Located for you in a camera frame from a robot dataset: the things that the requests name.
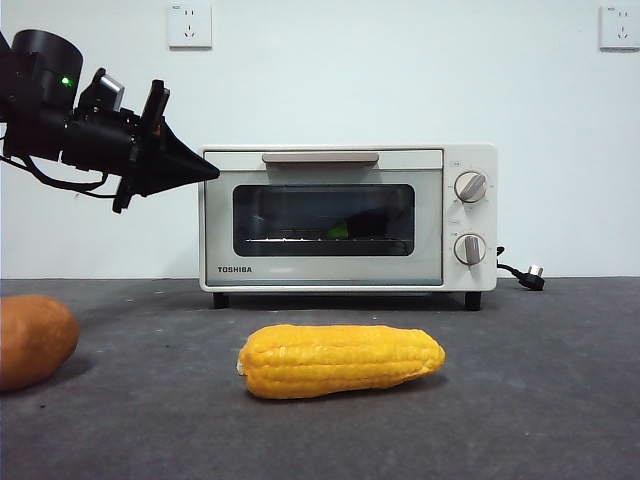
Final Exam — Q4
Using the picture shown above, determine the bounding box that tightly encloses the glass oven door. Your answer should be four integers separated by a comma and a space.
202, 148, 445, 287

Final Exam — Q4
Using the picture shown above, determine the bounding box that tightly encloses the purple eggplant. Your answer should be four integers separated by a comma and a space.
324, 212, 392, 239

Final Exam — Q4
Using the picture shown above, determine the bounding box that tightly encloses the white oven knob, beige grip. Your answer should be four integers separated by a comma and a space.
452, 232, 489, 267
453, 170, 489, 204

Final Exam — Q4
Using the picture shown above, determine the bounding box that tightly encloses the white toaster oven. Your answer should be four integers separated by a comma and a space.
197, 142, 499, 311

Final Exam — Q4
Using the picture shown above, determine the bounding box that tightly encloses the orange-brown sweet potato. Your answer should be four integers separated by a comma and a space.
0, 294, 80, 392

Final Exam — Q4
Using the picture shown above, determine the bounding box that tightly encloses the yellow corn cob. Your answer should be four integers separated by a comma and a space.
236, 323, 448, 400

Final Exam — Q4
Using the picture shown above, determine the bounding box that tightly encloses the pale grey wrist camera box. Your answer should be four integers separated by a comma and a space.
78, 68, 126, 115

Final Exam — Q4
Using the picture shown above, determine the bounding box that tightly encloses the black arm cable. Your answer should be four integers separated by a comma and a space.
0, 153, 121, 200

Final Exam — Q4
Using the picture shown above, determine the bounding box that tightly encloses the white wall socket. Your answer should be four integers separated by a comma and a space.
599, 3, 640, 51
168, 2, 214, 50

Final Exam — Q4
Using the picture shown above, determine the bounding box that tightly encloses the metal wire oven rack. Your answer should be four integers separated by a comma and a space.
244, 235, 409, 251

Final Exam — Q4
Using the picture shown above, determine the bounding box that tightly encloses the black power cable with plug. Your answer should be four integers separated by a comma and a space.
494, 243, 547, 292

